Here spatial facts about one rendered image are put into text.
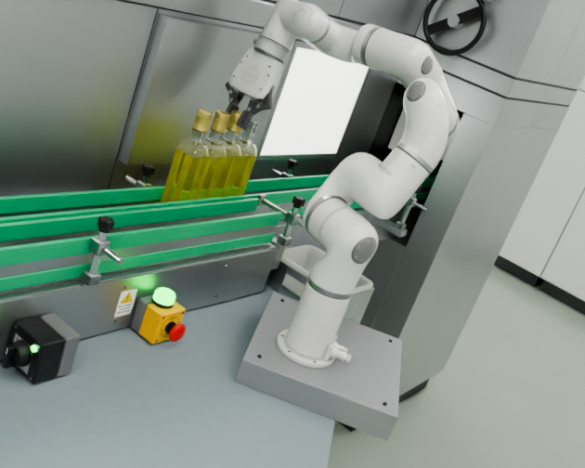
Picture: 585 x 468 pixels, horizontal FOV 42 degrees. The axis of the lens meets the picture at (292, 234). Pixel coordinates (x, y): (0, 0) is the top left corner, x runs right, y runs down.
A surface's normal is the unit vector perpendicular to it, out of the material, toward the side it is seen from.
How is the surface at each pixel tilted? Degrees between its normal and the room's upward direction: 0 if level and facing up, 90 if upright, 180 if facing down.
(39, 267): 90
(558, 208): 90
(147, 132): 90
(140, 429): 0
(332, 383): 2
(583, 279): 90
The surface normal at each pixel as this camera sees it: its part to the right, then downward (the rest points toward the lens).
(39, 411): 0.33, -0.88
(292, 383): -0.15, 0.31
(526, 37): -0.58, 0.10
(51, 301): 0.75, 0.46
